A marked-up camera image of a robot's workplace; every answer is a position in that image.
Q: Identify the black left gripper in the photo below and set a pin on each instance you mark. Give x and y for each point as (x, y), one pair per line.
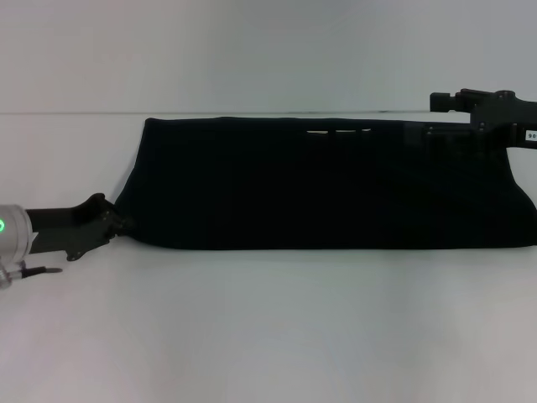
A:
(67, 228)

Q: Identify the black shirt with FREE print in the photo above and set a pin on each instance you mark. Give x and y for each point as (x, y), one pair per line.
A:
(319, 189)

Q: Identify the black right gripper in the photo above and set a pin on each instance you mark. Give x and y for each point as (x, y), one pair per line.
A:
(503, 115)

